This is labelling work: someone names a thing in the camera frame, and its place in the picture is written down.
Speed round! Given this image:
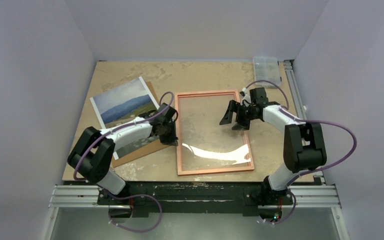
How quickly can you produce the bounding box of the brown cardboard backing board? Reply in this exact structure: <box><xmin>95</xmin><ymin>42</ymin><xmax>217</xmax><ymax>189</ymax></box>
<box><xmin>110</xmin><ymin>81</ymin><xmax>171</xmax><ymax>169</ymax></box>

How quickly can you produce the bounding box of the red picture frame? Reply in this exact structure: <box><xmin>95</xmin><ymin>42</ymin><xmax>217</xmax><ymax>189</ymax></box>
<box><xmin>174</xmin><ymin>89</ymin><xmax>255</xmax><ymax>176</ymax></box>

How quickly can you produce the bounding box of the clear glass sheet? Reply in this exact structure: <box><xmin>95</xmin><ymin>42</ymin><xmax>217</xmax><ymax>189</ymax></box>
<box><xmin>178</xmin><ymin>93</ymin><xmax>251</xmax><ymax>171</ymax></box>

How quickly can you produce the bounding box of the landscape photo print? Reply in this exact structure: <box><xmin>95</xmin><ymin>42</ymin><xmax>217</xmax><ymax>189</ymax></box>
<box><xmin>89</xmin><ymin>76</ymin><xmax>161</xmax><ymax>161</ymax></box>

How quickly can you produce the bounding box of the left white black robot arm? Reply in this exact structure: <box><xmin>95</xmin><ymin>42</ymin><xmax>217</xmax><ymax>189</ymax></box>
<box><xmin>67</xmin><ymin>103</ymin><xmax>178</xmax><ymax>205</ymax></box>

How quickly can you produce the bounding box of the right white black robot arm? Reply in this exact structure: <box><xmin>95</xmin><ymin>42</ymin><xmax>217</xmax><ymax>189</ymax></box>
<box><xmin>219</xmin><ymin>100</ymin><xmax>327</xmax><ymax>204</ymax></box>

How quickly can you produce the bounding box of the clear plastic organizer box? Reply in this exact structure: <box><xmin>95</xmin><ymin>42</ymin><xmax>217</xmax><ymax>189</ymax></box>
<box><xmin>253</xmin><ymin>56</ymin><xmax>282</xmax><ymax>88</ymax></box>

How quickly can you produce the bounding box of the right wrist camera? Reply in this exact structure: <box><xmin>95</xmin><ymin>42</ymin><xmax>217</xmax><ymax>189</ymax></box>
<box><xmin>239</xmin><ymin>87</ymin><xmax>269</xmax><ymax>106</ymax></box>

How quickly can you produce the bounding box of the black mounting base plate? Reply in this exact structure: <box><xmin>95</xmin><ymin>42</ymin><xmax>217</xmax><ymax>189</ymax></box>
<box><xmin>97</xmin><ymin>180</ymin><xmax>293</xmax><ymax>219</ymax></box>

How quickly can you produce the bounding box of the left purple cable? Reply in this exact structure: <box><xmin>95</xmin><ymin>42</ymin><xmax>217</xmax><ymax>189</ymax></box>
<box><xmin>72</xmin><ymin>91</ymin><xmax>175</xmax><ymax>233</ymax></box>

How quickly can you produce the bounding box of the aluminium rail frame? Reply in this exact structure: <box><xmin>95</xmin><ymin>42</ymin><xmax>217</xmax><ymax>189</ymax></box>
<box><xmin>50</xmin><ymin>61</ymin><xmax>339</xmax><ymax>240</ymax></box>

